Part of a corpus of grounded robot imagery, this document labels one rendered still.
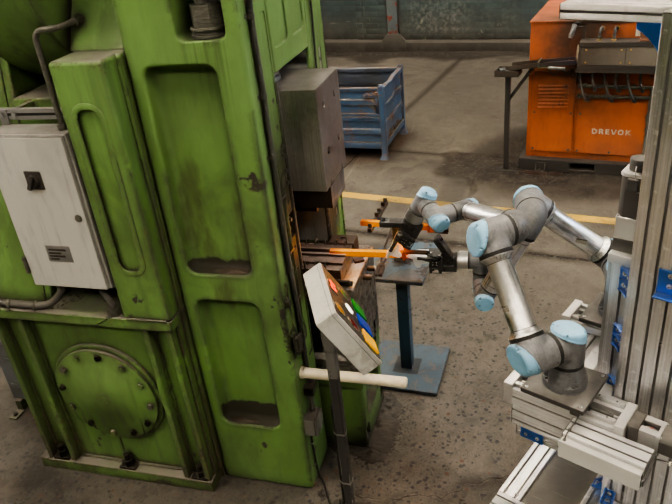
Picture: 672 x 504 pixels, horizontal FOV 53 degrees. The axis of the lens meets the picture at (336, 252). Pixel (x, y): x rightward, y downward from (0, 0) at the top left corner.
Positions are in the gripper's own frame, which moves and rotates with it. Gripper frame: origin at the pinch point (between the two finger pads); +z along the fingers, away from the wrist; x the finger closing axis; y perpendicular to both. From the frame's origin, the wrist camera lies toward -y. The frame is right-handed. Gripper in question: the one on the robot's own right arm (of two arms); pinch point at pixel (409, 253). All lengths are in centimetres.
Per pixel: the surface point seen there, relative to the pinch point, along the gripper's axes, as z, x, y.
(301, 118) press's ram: 33, -17, -66
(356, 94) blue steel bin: 113, 356, 36
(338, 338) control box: 11, -73, -9
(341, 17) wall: 246, 799, 46
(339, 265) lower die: 28.9, -8.2, 2.2
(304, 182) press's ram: 36, -17, -40
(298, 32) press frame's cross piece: 40, 12, -91
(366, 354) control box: 3, -70, 0
